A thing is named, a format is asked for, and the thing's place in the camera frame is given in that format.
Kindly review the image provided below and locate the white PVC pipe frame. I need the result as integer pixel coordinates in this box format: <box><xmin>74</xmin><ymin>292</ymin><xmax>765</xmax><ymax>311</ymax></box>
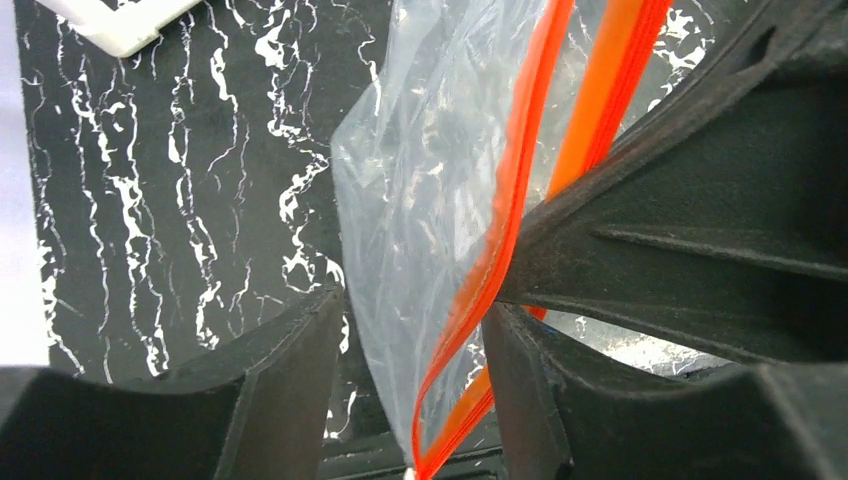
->
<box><xmin>37</xmin><ymin>0</ymin><xmax>200</xmax><ymax>58</ymax></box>

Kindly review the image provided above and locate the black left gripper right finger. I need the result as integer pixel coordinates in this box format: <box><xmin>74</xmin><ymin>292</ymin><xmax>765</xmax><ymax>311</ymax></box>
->
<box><xmin>482</xmin><ymin>304</ymin><xmax>847</xmax><ymax>479</ymax></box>

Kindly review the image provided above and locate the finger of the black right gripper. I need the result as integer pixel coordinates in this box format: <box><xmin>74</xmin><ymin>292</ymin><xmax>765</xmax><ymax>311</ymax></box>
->
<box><xmin>498</xmin><ymin>1</ymin><xmax>847</xmax><ymax>363</ymax></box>

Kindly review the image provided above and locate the clear zip bag orange zipper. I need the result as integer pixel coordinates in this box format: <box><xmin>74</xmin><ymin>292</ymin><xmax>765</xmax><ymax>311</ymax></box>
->
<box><xmin>329</xmin><ymin>0</ymin><xmax>730</xmax><ymax>480</ymax></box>

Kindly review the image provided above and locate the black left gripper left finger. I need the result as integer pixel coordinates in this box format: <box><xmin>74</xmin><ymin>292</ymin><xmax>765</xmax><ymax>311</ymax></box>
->
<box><xmin>1</xmin><ymin>287</ymin><xmax>344</xmax><ymax>479</ymax></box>

